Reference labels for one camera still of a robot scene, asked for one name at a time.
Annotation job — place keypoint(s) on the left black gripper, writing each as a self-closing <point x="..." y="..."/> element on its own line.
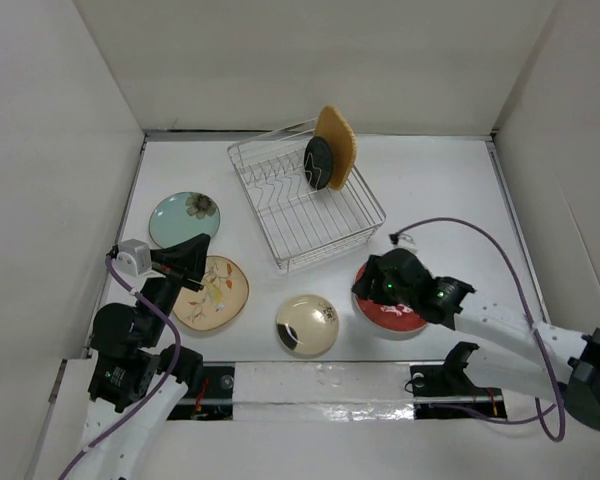
<point x="187" y="257"/>

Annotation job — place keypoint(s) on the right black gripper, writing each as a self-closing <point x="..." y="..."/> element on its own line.
<point x="364" y="285"/>

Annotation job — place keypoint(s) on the small black plate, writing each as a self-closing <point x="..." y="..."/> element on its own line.
<point x="318" y="163"/>

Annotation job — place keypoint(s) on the orange woven square plate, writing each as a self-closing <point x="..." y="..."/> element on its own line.
<point x="335" y="130"/>

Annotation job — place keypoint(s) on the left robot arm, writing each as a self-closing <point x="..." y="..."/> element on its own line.
<point x="142" y="369"/>

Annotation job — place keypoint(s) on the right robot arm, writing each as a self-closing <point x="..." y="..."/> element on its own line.
<point x="507" y="351"/>

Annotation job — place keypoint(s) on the red and teal plate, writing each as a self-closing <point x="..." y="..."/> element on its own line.
<point x="394" y="323"/>

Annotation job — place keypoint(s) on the teal flower plate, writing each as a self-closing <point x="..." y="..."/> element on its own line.
<point x="182" y="216"/>

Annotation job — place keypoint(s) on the beige bird painted plate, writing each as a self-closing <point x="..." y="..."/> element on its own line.
<point x="224" y="294"/>

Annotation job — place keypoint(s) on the cream bowl with black marks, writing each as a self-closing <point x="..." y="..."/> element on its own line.
<point x="307" y="325"/>

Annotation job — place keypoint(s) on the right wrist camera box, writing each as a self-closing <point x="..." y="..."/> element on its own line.
<point x="403" y="241"/>

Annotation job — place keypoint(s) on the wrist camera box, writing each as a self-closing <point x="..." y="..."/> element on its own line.
<point x="403" y="241"/>
<point x="133" y="257"/>

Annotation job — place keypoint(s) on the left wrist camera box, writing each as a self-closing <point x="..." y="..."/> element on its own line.
<point x="133" y="257"/>

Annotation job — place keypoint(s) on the silver wire dish rack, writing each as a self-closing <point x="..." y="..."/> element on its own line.
<point x="301" y="225"/>

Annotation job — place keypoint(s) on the metal base rail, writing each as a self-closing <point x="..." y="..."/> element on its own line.
<point x="331" y="391"/>

